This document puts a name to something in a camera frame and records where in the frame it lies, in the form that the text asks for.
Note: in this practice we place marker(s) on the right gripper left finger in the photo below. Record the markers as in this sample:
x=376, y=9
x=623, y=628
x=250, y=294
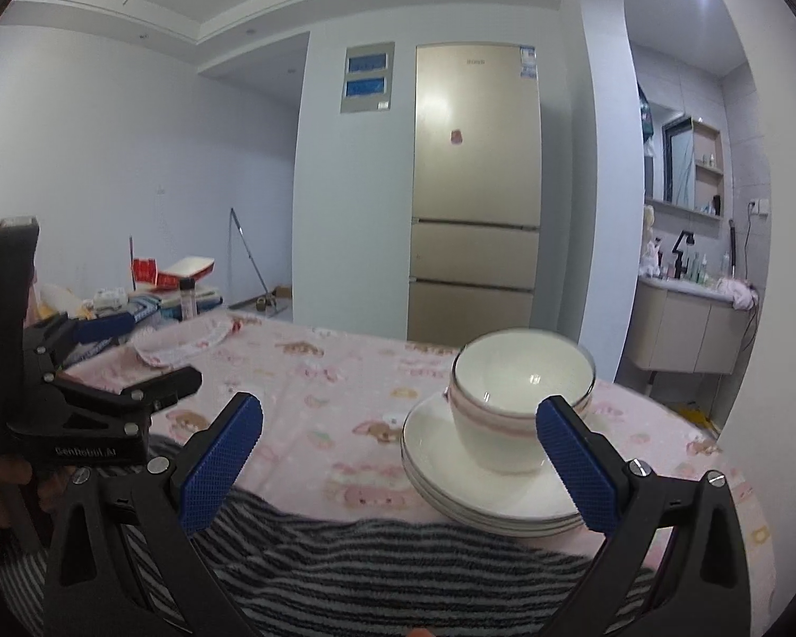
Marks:
x=93, y=587

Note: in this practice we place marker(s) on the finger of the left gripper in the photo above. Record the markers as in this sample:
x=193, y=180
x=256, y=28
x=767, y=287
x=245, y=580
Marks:
x=89, y=331
x=139, y=394

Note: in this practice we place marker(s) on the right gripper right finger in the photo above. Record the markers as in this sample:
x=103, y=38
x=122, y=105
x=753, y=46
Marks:
x=702, y=586

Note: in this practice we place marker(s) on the pink strawberry bowl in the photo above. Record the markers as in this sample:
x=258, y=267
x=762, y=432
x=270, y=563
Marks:
x=497, y=425

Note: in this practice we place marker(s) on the white ribbed bowl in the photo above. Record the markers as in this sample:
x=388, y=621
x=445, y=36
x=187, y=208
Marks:
x=511, y=372

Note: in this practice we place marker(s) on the left hand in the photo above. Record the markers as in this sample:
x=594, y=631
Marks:
x=18, y=472

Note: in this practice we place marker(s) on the right hand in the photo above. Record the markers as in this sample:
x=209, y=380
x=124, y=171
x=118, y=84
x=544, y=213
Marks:
x=419, y=632

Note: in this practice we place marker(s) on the white paper leaflet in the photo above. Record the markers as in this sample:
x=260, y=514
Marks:
x=174, y=345

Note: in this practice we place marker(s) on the red white cardboard box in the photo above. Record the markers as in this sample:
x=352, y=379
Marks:
x=147, y=274

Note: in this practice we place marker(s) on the stack of books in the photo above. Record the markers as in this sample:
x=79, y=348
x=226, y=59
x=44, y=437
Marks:
x=145, y=305

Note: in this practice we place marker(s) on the small spice bottle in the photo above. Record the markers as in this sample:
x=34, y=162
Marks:
x=187, y=298

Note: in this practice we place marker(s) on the striped black white cloth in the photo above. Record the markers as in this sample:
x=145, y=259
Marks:
x=292, y=575

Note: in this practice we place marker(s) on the pink cartoon tablecloth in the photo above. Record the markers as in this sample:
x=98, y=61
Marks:
x=335, y=404

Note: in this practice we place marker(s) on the beige bathroom vanity cabinet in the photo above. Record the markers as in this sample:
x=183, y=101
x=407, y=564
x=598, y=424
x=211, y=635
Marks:
x=679, y=327

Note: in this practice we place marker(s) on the bathroom mirror cabinet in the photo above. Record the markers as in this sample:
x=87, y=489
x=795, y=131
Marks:
x=683, y=160

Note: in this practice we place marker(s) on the gold refrigerator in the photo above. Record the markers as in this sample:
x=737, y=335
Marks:
x=475, y=192

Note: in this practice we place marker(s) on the wall electrical panel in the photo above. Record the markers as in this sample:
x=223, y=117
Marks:
x=367, y=78

